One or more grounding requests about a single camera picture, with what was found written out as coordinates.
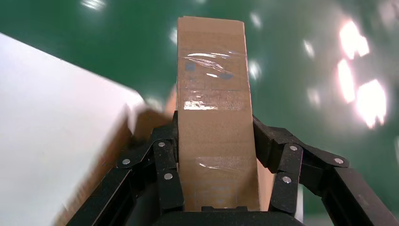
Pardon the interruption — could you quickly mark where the big open cardboard box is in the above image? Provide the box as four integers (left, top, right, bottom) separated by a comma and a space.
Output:
53, 107, 175, 226

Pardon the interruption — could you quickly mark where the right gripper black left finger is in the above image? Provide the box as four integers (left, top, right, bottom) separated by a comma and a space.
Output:
67, 111, 185, 226

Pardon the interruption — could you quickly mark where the small taped cardboard box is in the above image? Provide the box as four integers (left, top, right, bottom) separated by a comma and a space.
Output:
176, 16, 276, 213

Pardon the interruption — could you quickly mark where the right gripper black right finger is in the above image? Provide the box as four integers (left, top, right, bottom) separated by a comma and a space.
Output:
252, 115, 399, 226

